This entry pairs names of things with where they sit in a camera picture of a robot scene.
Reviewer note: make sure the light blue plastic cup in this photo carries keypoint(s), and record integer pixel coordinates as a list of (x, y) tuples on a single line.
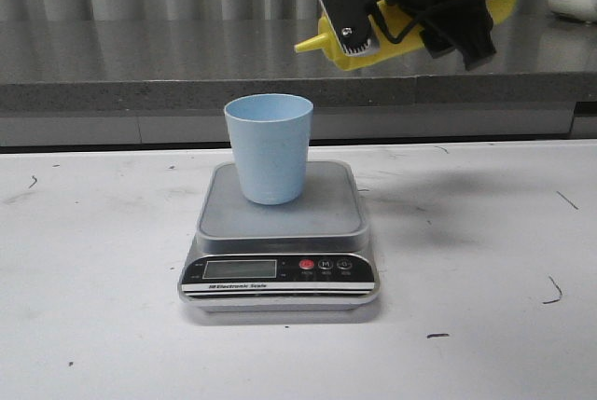
[(269, 135)]

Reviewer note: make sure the grey stone counter shelf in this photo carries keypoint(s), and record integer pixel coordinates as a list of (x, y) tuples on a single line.
[(145, 84)]

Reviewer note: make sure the silver electronic kitchen scale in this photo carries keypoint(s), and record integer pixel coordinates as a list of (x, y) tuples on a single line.
[(305, 261)]

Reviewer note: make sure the yellow squeeze bottle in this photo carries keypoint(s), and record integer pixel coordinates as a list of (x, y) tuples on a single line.
[(397, 27)]

